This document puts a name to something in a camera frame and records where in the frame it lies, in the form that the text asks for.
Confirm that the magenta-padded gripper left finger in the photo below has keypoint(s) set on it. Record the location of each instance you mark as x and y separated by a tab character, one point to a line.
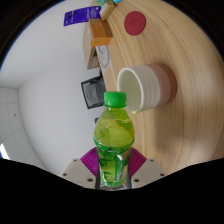
76	171

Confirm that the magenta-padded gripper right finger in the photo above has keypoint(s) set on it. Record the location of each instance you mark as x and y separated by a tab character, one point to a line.
148	170

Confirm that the green drink bottle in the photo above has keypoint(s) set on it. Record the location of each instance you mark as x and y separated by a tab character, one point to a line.
114	140

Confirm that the rectangular ceiling light panel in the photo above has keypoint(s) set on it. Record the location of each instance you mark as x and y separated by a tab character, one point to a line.
3	151

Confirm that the white and pink mug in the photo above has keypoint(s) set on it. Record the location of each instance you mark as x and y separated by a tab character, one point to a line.
150	86

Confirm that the wooden side desk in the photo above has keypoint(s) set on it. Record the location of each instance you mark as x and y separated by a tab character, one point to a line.
90	55

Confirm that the round grey printed disc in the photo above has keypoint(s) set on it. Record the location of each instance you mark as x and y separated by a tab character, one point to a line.
104	57

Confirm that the orange cardboard box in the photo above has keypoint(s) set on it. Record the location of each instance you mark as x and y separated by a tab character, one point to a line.
100	31

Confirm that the flat round red coaster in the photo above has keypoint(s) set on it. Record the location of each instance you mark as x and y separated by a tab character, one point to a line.
135	23

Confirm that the purple upright package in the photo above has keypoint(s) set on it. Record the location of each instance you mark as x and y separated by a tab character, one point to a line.
81	15

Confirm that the small yellow box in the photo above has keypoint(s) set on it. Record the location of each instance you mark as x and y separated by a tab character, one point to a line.
107	9

